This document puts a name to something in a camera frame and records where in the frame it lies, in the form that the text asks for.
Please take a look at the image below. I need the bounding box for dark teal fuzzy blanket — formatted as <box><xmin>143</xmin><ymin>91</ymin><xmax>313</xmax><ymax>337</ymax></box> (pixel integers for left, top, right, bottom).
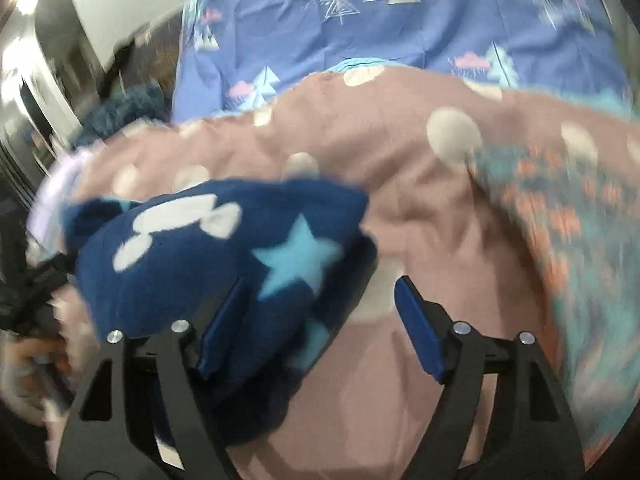
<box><xmin>75</xmin><ymin>85</ymin><xmax>173</xmax><ymax>147</ymax></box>

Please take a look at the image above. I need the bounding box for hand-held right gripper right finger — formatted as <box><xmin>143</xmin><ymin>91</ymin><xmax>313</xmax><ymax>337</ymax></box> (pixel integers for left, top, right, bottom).
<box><xmin>394</xmin><ymin>277</ymin><xmax>586</xmax><ymax>480</ymax></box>

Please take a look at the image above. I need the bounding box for pink polka dot blanket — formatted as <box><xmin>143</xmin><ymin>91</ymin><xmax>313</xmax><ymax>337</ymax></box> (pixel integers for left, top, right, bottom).
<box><xmin>30</xmin><ymin>67</ymin><xmax>640</xmax><ymax>480</ymax></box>

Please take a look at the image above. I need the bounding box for purple tree print sheet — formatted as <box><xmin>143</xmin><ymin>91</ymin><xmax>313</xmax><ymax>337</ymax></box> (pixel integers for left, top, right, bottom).
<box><xmin>170</xmin><ymin>0</ymin><xmax>632</xmax><ymax>113</ymax></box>

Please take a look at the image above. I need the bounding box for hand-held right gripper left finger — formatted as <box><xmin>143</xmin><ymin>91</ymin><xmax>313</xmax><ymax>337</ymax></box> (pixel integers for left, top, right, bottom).
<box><xmin>55</xmin><ymin>275</ymin><xmax>251</xmax><ymax>480</ymax></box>

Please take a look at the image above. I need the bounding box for black garment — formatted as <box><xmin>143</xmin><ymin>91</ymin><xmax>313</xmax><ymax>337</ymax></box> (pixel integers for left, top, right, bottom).
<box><xmin>97</xmin><ymin>25</ymin><xmax>151</xmax><ymax>96</ymax></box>

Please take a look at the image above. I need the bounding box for person's left hand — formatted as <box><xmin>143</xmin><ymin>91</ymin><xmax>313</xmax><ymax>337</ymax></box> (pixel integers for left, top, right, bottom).
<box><xmin>9</xmin><ymin>336</ymin><xmax>71</xmax><ymax>377</ymax></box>

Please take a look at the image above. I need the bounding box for teal floral folded cloth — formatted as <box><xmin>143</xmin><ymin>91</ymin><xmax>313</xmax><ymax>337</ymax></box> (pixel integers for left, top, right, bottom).
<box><xmin>467</xmin><ymin>142</ymin><xmax>640</xmax><ymax>456</ymax></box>

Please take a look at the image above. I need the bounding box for lavender cloth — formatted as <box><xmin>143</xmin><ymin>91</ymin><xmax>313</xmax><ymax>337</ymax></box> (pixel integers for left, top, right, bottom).
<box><xmin>27</xmin><ymin>157</ymin><xmax>96</xmax><ymax>241</ymax></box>

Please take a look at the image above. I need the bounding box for dark printed headboard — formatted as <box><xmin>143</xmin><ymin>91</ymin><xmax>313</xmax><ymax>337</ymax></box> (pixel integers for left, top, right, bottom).
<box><xmin>145</xmin><ymin>10</ymin><xmax>191</xmax><ymax>111</ymax></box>

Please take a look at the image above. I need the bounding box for navy star fleece pajama top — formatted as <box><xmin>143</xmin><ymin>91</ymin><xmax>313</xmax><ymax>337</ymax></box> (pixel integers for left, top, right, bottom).
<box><xmin>62</xmin><ymin>177</ymin><xmax>378</xmax><ymax>453</ymax></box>

